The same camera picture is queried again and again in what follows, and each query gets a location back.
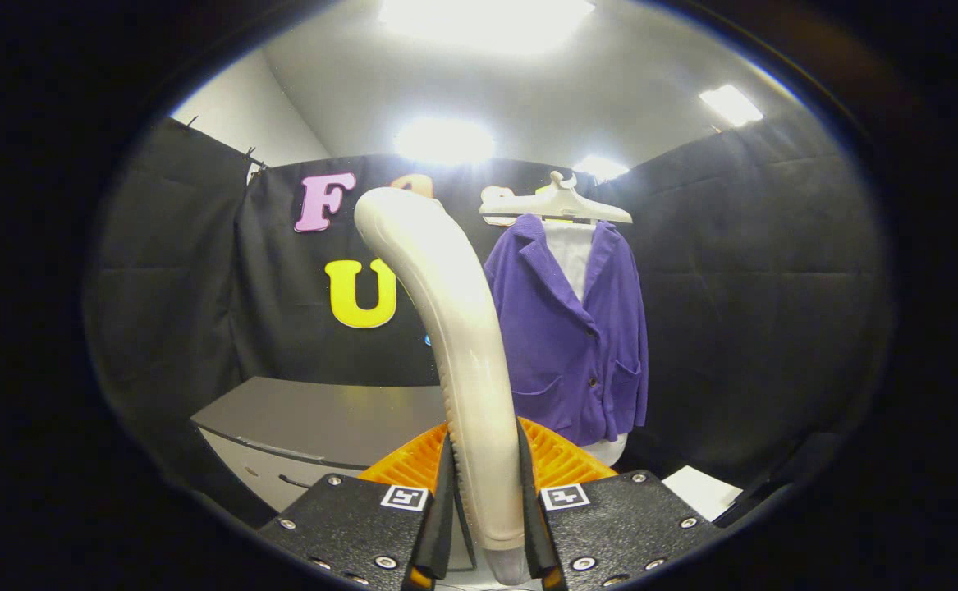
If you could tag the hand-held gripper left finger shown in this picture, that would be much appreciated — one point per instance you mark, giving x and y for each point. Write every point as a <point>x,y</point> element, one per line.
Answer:
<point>355,525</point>

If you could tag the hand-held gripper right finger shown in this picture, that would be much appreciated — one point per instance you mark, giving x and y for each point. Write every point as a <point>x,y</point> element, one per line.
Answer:
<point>626,525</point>

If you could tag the purple jacket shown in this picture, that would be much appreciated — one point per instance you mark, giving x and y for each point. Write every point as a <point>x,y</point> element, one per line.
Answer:
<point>552,353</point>

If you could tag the white garment steamer head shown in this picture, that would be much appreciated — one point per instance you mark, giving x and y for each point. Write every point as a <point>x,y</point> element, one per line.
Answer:
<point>454,328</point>

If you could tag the white shirt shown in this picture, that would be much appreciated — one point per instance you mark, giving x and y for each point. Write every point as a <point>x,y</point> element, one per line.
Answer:
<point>573,254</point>

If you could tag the white clothes hanger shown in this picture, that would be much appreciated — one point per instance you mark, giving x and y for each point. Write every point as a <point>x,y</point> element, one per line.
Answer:
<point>561,205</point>

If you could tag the white flat box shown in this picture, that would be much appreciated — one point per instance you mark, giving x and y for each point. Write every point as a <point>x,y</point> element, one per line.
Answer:
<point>700,492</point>

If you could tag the black backdrop cloth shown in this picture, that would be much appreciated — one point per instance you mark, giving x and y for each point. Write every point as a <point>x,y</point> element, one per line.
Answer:
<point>774,287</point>

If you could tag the large ceiling light panel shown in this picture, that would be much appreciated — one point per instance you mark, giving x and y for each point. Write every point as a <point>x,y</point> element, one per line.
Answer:
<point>487,23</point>

